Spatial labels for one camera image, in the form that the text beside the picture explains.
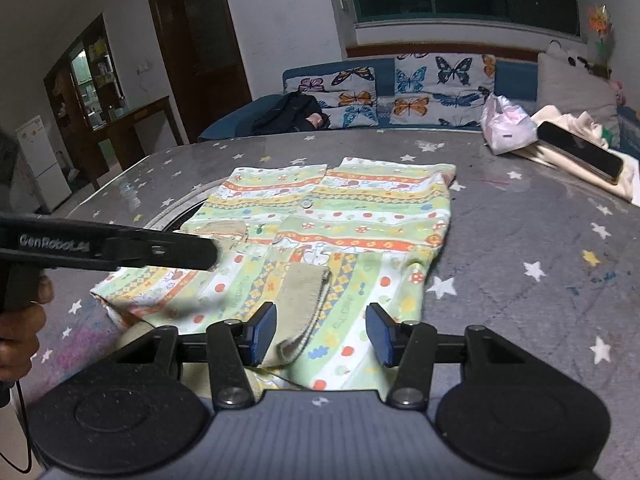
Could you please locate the brown wooden rail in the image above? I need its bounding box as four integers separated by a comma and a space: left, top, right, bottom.
346, 42, 541, 62

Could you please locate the cream cloth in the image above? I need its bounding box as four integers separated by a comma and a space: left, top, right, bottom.
520, 105, 640, 206

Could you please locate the black cable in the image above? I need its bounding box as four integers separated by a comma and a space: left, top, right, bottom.
0, 380, 36, 473

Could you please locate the black smartphone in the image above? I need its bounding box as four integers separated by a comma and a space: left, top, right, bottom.
536, 121, 625, 184

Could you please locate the colourful flower decoration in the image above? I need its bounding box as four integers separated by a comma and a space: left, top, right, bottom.
587, 5, 616, 63

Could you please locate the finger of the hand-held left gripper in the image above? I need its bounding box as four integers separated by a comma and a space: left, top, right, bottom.
106, 226, 219, 272

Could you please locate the black jacket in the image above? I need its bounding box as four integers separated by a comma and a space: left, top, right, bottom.
251, 92, 331, 136

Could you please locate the small butterfly pillow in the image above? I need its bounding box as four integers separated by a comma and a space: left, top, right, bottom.
297, 66, 379, 129

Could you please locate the grey pillow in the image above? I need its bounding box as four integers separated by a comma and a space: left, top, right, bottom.
536, 51, 621, 121

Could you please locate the wooden glass cabinet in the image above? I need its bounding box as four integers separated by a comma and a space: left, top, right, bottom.
44, 12, 126, 133

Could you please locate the grey star tablecloth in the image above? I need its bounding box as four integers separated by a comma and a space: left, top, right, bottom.
0, 127, 640, 461

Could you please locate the brown wooden door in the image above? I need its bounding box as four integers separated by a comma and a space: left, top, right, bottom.
145, 0, 252, 143

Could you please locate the white refrigerator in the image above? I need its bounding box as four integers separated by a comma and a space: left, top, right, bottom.
15, 115, 73, 213

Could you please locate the blue sofa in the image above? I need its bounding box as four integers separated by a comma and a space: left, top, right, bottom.
197, 55, 640, 161

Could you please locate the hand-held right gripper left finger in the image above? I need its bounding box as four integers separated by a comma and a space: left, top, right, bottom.
106, 301, 278, 411

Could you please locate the white black plush toy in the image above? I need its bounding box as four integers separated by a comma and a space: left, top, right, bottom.
547, 40, 601, 69

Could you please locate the round black induction cooker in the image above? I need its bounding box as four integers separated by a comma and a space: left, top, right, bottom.
142, 177, 236, 233

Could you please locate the large butterfly pillow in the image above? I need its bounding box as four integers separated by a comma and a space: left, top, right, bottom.
389, 53, 497, 127

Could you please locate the person's left hand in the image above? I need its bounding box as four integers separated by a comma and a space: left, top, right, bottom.
0, 276, 54, 384

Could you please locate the patterned pajama shirt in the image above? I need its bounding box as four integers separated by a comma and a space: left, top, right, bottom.
90, 156, 458, 393

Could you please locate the pink white plastic bag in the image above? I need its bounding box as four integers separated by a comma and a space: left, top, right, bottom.
480, 92, 540, 156

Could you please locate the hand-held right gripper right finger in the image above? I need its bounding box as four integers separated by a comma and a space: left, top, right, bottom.
365, 302, 539, 409

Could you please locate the wooden desk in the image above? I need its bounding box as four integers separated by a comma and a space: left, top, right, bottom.
92, 95, 185, 176

